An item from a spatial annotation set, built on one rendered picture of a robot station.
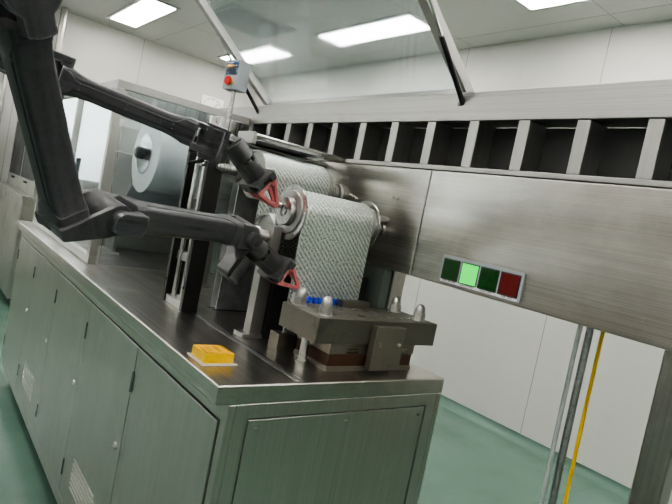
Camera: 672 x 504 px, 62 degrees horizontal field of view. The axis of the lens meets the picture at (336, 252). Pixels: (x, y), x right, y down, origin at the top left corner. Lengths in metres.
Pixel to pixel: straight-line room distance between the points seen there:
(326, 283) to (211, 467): 0.57
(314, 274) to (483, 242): 0.44
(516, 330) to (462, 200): 2.73
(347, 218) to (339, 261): 0.12
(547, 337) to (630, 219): 2.82
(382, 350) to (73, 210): 0.79
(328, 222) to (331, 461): 0.59
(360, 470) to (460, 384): 3.06
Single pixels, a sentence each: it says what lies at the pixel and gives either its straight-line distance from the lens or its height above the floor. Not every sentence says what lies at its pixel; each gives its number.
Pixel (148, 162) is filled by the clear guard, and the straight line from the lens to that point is 2.35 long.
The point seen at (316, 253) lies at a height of 1.16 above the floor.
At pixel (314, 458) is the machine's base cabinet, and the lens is 1.35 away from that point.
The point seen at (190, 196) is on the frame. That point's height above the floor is 1.23.
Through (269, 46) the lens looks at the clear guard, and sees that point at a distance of 2.19.
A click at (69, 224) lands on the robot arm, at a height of 1.17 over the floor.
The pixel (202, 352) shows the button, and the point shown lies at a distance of 1.26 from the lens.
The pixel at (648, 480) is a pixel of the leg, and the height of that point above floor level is 0.85.
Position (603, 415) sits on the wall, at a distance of 3.89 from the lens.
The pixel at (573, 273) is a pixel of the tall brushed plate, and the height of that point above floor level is 1.24.
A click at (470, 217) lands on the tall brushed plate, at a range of 1.48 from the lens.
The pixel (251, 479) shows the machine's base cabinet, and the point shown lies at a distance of 1.27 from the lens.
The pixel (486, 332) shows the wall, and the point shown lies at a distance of 4.31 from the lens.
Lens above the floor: 1.27
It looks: 4 degrees down
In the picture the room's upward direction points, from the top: 11 degrees clockwise
